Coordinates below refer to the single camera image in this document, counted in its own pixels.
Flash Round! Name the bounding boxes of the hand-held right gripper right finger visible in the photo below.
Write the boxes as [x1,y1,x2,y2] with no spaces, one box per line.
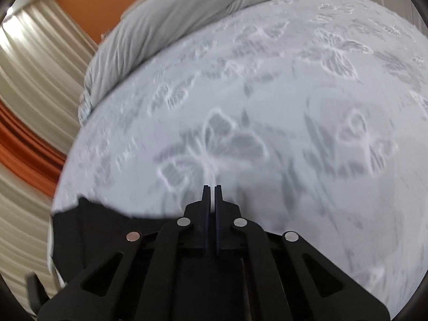
[214,185,392,321]

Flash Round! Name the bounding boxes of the orange curtain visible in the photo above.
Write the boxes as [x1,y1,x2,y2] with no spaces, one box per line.
[0,100,68,196]

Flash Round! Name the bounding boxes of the bed with butterfly sheet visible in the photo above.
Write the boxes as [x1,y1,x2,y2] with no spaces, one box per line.
[49,0,428,321]

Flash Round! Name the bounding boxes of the beige curtain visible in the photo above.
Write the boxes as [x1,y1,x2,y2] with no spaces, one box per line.
[0,0,98,311]

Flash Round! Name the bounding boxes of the grey duvet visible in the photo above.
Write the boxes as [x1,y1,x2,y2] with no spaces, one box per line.
[78,0,352,125]

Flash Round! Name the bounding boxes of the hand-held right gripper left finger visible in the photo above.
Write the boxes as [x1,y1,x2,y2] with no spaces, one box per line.
[37,185,211,321]

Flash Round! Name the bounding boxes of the black pants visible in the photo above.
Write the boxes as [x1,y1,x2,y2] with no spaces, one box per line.
[50,197,176,291]

